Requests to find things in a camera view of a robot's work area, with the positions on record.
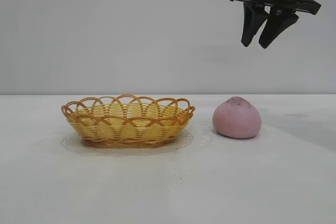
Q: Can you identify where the yellow woven wicker basket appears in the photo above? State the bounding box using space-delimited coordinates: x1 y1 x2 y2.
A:
61 93 196 148

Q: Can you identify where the pink peach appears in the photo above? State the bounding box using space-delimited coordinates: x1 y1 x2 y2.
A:
212 96 262 139

